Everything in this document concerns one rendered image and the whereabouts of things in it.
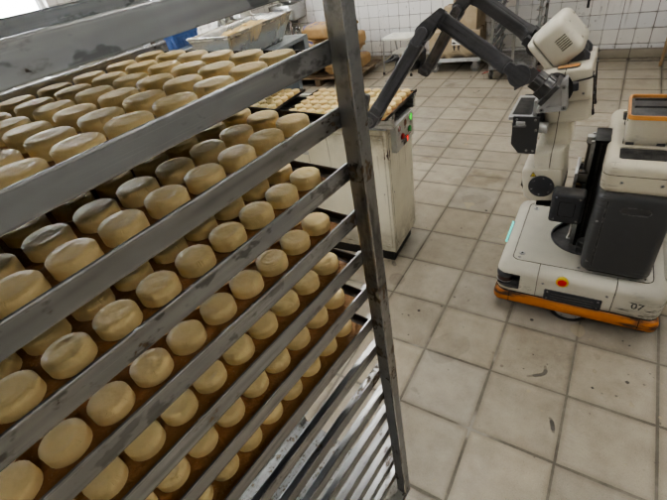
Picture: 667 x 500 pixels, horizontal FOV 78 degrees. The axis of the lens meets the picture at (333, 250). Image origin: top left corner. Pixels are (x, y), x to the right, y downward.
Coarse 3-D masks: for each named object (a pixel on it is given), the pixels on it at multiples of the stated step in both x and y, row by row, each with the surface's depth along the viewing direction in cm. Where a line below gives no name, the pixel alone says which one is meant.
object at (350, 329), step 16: (336, 336) 88; (352, 336) 87; (336, 352) 85; (320, 368) 82; (304, 384) 80; (288, 400) 77; (272, 416) 74; (288, 416) 75; (256, 432) 72; (272, 432) 73; (256, 448) 71; (240, 464) 70; (224, 480) 68; (208, 496) 65; (224, 496) 66
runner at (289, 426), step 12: (360, 336) 86; (348, 348) 83; (336, 360) 80; (336, 372) 81; (324, 384) 78; (312, 396) 76; (300, 408) 74; (288, 420) 72; (300, 420) 75; (288, 432) 72; (276, 444) 70; (264, 456) 69; (252, 468) 67; (240, 480) 65; (252, 480) 68; (240, 492) 66
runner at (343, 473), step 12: (384, 408) 113; (372, 420) 110; (384, 420) 110; (372, 432) 105; (360, 444) 106; (348, 456) 104; (360, 456) 103; (348, 468) 99; (336, 480) 100; (336, 492) 97
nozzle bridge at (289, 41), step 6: (288, 36) 247; (294, 36) 244; (300, 36) 240; (306, 36) 243; (282, 42) 235; (288, 42) 232; (294, 42) 235; (300, 42) 244; (306, 42) 244; (270, 48) 227; (276, 48) 224; (282, 48) 227; (288, 48) 244; (294, 48) 248; (300, 48) 246; (306, 48) 245; (294, 84) 265; (300, 84) 264
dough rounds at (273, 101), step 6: (282, 90) 251; (288, 90) 248; (294, 90) 246; (270, 96) 244; (276, 96) 242; (282, 96) 240; (288, 96) 242; (258, 102) 239; (264, 102) 239; (270, 102) 236; (276, 102) 233; (282, 102) 235
